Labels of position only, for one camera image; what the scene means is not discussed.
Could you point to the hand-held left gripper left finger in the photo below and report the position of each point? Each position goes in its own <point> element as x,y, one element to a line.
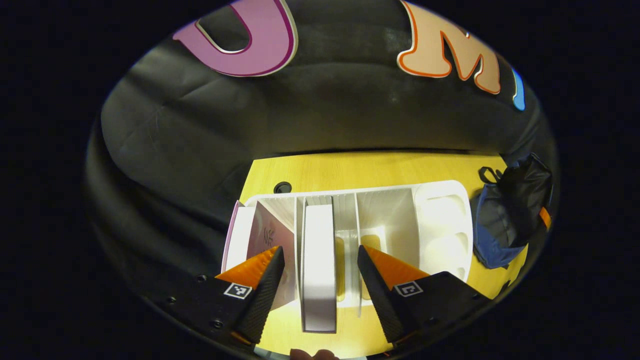
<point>265,295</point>

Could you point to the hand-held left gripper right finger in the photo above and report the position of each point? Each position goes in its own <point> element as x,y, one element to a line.
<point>382,300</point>

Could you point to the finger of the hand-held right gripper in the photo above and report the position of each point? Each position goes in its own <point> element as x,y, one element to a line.
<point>545,217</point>

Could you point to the blue schoolbag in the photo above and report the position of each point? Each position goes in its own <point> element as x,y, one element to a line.
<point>492,235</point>

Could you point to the pink cover book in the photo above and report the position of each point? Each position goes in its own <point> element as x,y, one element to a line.
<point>267,232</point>

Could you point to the dark grey cover book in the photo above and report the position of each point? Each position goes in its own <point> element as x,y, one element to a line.
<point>320,265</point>

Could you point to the white bookshelf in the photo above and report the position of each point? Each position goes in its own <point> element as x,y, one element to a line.
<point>440,230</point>

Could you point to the black backdrop cloth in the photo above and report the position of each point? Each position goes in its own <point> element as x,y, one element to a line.
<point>200,130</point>

